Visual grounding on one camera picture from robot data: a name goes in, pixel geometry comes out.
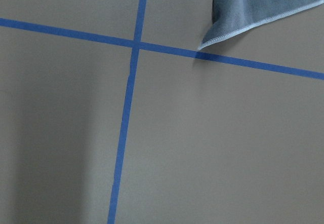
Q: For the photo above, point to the grey microfibre towel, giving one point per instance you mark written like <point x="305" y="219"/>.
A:
<point x="233" y="17"/>

